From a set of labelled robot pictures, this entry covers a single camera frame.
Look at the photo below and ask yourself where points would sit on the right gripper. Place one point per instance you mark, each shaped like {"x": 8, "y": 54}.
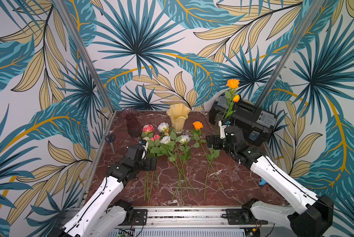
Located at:
{"x": 214, "y": 142}

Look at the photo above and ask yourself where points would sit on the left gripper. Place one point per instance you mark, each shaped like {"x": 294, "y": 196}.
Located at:
{"x": 148, "y": 167}

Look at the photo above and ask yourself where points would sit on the white rose top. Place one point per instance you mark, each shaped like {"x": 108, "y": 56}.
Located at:
{"x": 162, "y": 128}

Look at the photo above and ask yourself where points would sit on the white rose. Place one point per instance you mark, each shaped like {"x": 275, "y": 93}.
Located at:
{"x": 162, "y": 128}
{"x": 180, "y": 154}
{"x": 167, "y": 146}

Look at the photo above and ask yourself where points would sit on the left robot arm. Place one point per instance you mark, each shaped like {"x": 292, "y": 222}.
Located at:
{"x": 93, "y": 220}

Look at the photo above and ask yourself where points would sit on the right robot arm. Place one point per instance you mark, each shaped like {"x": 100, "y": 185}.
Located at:
{"x": 292, "y": 191}

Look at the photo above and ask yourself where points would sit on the cream rose large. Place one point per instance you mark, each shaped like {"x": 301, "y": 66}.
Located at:
{"x": 146, "y": 179}

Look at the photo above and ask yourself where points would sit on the clear glass vase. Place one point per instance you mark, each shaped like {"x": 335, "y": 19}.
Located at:
{"x": 218, "y": 117}

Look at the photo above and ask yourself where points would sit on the pink rose centre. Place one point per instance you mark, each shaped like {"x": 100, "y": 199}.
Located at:
{"x": 152, "y": 152}

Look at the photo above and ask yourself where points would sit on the white rose centre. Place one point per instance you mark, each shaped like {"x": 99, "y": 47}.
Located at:
{"x": 167, "y": 146}

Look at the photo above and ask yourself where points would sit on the pink rose left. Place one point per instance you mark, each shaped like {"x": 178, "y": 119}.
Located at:
{"x": 147, "y": 131}

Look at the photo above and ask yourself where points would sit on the white rose right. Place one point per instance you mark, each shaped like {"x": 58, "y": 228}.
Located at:
{"x": 180, "y": 154}

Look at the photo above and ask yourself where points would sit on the dark purple ribbed vase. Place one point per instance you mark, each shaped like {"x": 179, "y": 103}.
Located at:
{"x": 133, "y": 126}

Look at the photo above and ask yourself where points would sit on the cream yellow fluted vase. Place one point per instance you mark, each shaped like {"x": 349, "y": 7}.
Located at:
{"x": 178, "y": 114}

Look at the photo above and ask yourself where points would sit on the black plastic toolbox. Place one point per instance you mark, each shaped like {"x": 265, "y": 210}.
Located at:
{"x": 256, "y": 123}

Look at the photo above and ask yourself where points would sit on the blue object on table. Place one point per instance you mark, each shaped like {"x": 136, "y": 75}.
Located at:
{"x": 262, "y": 182}

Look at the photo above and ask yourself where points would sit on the scissors with blue handle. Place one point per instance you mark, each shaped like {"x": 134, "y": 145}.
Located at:
{"x": 110, "y": 138}

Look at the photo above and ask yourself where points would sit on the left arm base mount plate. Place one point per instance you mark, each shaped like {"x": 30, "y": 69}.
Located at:
{"x": 136, "y": 217}

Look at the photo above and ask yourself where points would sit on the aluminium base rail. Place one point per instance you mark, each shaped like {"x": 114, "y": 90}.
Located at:
{"x": 191, "y": 217}

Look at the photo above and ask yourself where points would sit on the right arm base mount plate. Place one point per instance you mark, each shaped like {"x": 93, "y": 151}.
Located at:
{"x": 241, "y": 217}

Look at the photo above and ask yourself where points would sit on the left aluminium frame post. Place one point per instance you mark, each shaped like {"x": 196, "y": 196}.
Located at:
{"x": 75, "y": 35}

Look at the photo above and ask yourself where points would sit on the aluminium frame post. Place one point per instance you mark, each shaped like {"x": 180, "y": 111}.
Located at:
{"x": 75, "y": 35}
{"x": 301, "y": 30}

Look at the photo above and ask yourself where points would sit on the right aluminium frame post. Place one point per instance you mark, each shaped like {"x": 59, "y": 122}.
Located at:
{"x": 301, "y": 30}

